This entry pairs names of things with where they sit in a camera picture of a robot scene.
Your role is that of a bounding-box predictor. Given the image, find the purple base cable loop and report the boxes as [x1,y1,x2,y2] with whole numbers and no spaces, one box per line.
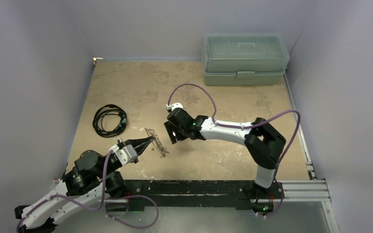
[104,194,159,230]

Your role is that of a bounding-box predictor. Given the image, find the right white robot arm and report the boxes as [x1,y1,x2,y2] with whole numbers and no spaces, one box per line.
[164,108,286,198]

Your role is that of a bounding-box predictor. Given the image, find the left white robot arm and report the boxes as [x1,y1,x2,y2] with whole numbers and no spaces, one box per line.
[15,136,155,233]

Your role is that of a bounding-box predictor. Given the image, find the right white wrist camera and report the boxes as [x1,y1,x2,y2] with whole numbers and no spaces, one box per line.
[166,102,183,113]

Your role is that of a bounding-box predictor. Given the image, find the silver foot-shaped keyring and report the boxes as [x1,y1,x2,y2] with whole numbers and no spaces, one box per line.
[144,128,169,158]

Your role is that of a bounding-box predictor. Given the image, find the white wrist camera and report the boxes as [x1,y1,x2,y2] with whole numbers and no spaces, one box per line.
[166,102,183,113]
[107,138,139,166]

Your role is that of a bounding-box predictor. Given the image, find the coiled black cable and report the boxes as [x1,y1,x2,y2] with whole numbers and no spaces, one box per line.
[92,104,128,138]

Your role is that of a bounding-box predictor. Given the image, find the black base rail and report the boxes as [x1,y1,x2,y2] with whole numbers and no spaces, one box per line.
[123,180,285,212]

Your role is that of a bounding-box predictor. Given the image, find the green plastic storage box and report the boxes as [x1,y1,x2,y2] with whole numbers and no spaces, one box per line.
[202,33,290,86]

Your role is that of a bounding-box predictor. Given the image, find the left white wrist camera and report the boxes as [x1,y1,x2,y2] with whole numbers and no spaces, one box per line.
[107,138,139,166]

